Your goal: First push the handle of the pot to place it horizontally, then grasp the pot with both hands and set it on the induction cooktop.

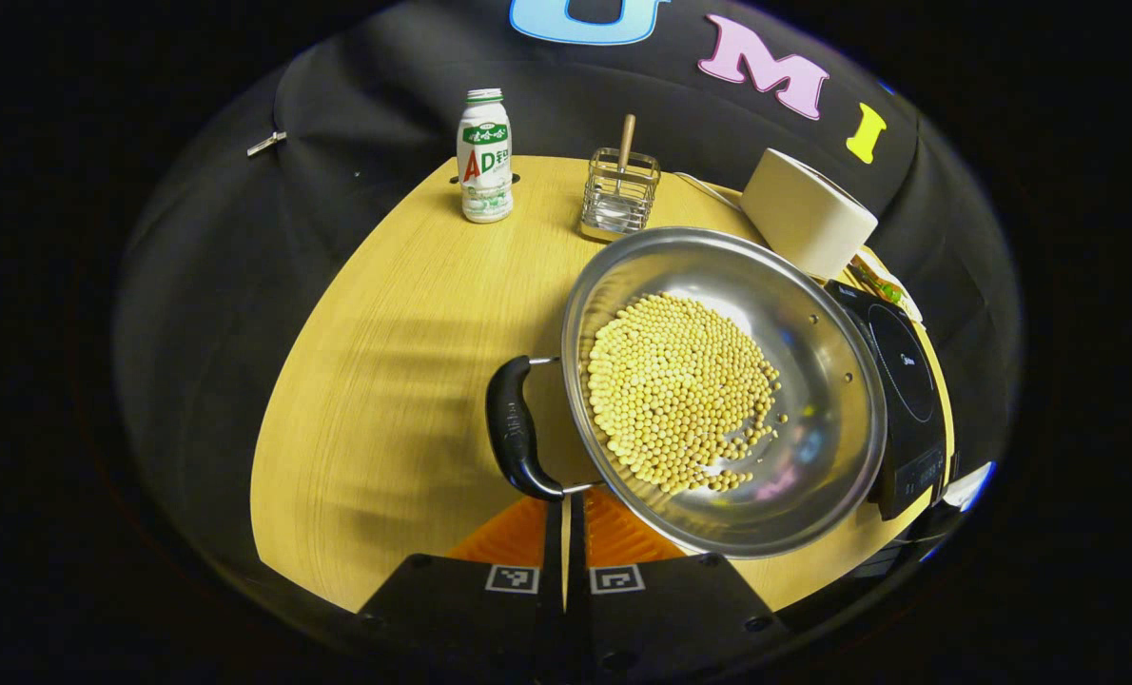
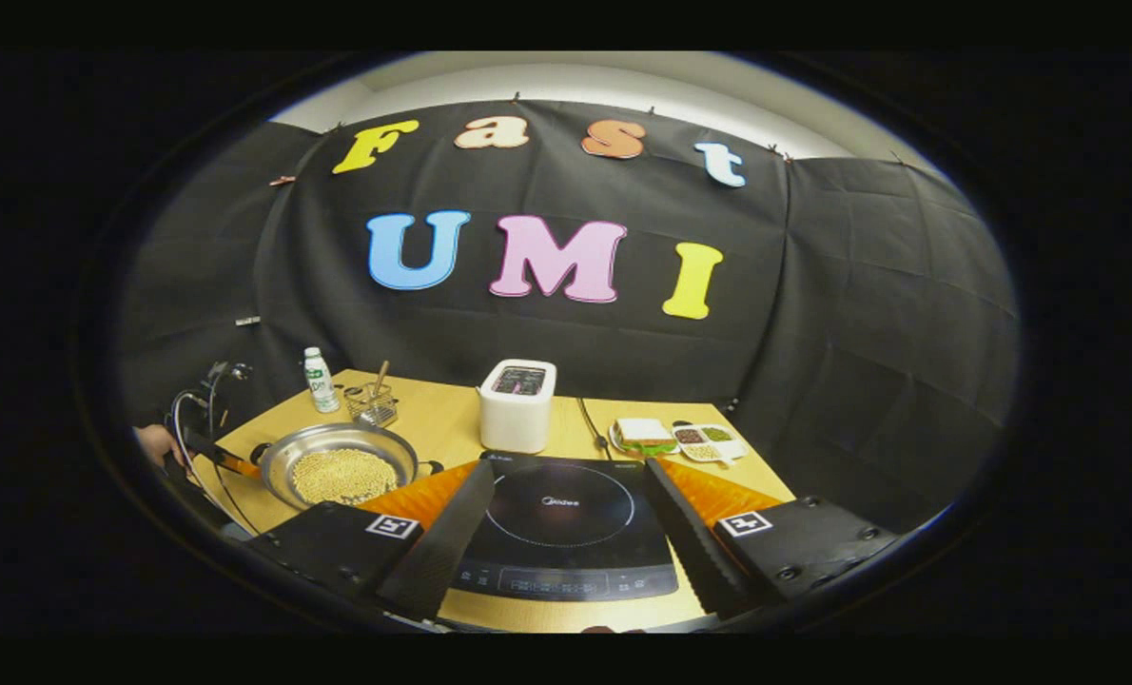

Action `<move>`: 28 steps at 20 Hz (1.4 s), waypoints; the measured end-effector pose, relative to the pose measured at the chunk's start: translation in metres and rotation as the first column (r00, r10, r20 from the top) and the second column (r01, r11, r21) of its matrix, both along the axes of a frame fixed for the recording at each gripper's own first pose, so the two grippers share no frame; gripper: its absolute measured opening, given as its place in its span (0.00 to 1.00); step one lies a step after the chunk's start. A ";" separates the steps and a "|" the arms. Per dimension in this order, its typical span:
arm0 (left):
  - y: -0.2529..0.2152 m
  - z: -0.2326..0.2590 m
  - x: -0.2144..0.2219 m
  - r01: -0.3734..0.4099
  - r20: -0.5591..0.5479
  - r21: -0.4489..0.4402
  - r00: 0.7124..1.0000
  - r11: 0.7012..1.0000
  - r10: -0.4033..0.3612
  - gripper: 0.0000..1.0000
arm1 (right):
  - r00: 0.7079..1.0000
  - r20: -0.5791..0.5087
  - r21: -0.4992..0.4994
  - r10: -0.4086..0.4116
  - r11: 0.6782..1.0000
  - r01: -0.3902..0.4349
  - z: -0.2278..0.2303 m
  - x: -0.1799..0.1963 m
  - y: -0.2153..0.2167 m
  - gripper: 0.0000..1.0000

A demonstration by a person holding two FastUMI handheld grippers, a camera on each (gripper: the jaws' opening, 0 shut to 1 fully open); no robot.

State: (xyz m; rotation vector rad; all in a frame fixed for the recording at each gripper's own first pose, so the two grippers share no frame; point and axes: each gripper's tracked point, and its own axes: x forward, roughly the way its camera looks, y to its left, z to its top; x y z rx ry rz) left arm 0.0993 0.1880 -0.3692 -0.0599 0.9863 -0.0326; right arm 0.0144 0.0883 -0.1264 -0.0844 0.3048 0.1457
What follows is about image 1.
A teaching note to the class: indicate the pile of soybeans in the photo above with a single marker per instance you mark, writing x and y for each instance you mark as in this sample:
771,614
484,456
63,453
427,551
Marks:
680,390

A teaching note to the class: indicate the silver cloth clip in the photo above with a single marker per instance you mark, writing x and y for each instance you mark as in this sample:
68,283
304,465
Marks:
266,143

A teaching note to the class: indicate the white green drink bottle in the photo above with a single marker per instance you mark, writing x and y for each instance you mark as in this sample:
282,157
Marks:
485,162

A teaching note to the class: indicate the black induction cooktop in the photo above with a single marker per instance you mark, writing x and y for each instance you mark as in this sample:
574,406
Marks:
904,371

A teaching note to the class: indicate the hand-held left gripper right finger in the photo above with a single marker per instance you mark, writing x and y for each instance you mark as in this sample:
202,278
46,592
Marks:
680,609

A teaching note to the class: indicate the black backdrop cloth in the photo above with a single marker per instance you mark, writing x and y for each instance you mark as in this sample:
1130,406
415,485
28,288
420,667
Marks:
204,285

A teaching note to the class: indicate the white toaster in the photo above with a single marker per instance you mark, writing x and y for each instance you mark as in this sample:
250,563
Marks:
799,214

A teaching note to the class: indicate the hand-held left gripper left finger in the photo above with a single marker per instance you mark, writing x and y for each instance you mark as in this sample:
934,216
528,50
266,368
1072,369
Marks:
452,609

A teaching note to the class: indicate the sandwich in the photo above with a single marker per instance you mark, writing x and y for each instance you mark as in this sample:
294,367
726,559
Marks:
878,283

